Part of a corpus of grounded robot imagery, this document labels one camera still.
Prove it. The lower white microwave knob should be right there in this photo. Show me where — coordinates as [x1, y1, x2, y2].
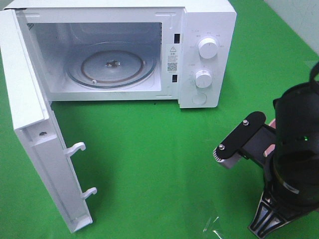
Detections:
[195, 70, 212, 89]

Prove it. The white warning label sticker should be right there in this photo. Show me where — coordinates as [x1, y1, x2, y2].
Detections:
[164, 44, 179, 73]

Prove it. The round white door button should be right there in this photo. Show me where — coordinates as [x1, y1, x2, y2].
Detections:
[192, 93, 207, 105]

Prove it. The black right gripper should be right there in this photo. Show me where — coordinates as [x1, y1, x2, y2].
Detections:
[213, 83, 319, 237]

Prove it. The white microwave door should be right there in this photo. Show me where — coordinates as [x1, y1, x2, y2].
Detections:
[0, 9, 97, 232]

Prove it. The upper white microwave knob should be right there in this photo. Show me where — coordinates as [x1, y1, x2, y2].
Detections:
[198, 37, 219, 59]

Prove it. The glass microwave turntable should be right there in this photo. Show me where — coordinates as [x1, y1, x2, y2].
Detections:
[66, 42, 160, 89]

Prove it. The white microwave knob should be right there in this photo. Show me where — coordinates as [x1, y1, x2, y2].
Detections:
[198, 37, 219, 59]
[195, 70, 212, 89]

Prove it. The white microwave oven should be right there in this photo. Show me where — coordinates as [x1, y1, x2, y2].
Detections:
[3, 0, 236, 108]

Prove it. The pink round plate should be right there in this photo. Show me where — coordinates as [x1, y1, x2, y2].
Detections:
[263, 119, 276, 158]

